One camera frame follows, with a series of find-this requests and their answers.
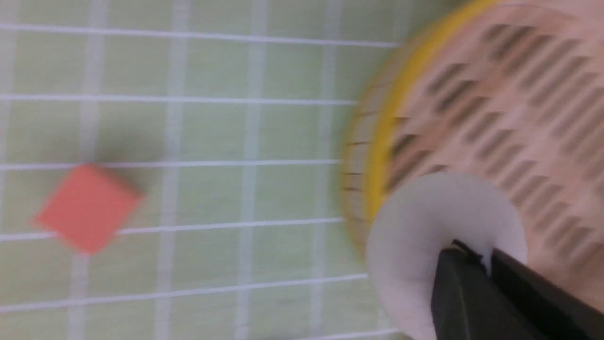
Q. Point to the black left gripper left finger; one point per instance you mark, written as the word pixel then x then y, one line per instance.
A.
pixel 467 305

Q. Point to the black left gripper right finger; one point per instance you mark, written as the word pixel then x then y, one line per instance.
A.
pixel 553 312

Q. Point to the white bun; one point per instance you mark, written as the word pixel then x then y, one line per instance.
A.
pixel 420 219

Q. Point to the bamboo steamer tray yellow rim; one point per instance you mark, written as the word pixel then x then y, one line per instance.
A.
pixel 511 91

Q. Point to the green checkered tablecloth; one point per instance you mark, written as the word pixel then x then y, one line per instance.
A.
pixel 230 116

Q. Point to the red foam cube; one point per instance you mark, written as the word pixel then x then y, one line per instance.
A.
pixel 89 207

